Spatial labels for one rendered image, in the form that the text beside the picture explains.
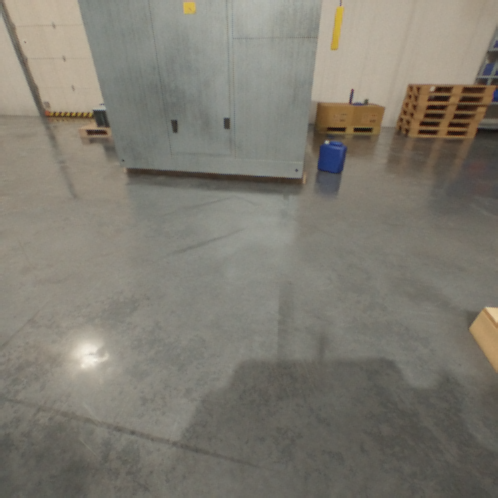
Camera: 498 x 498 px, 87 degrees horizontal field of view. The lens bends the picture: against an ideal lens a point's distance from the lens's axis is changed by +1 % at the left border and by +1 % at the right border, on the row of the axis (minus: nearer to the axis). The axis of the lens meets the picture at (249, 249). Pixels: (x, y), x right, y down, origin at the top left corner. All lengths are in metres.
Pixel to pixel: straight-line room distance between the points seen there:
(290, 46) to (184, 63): 0.93
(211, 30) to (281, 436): 2.80
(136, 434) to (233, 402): 0.34
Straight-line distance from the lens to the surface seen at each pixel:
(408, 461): 1.17
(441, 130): 6.72
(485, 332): 1.58
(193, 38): 2.90
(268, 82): 2.76
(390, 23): 7.35
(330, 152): 3.43
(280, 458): 1.06
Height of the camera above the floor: 1.00
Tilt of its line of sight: 34 degrees down
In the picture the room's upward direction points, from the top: straight up
